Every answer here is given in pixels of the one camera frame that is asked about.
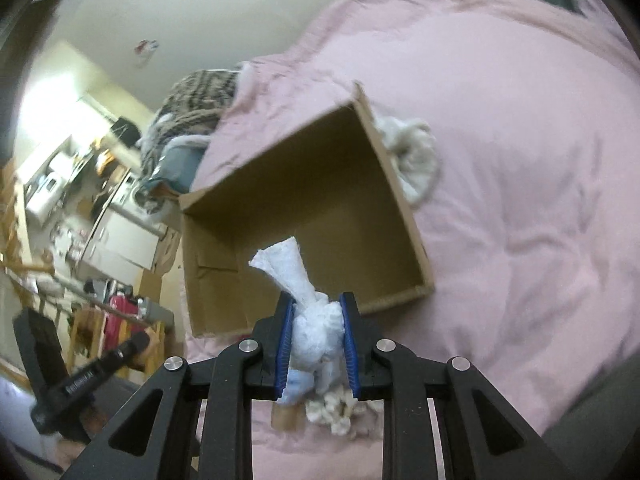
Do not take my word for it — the white ruffled scrunchie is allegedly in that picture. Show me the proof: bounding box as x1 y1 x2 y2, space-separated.
304 385 367 438

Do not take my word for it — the wooden chair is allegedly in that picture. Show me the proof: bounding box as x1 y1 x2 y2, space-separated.
64 307 166 378

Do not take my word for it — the red suitcase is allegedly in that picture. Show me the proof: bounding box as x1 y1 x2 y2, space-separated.
102 292 147 356

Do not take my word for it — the open brown cardboard box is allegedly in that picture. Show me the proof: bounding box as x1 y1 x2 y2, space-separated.
180 90 434 337

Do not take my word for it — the white kitchen cabinet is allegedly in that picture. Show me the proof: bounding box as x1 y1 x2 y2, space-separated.
75 207 162 285

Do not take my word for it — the blue fur-trimmed jacket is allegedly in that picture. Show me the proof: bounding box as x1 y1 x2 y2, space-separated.
137 134 210 200

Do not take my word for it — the cream fluffy cloth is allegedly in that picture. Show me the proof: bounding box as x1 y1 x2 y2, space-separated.
374 116 440 207

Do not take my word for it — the pink bed duvet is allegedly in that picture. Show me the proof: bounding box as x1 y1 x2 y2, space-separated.
183 0 640 480

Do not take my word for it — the patterned knit blanket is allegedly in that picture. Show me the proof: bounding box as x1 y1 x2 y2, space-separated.
138 70 240 177

